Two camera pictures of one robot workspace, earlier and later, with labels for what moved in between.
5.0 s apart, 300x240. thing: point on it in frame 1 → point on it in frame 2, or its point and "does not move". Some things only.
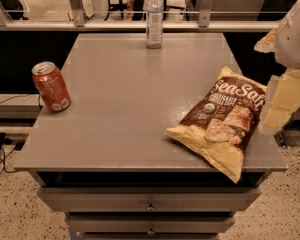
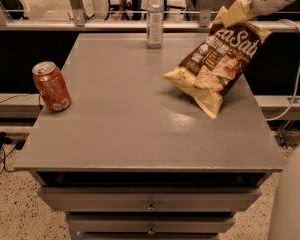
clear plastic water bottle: x=154 y=18 does not move
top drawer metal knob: x=150 y=207 does not move
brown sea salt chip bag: x=222 y=124 → x=219 y=63
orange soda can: x=51 y=86 does not move
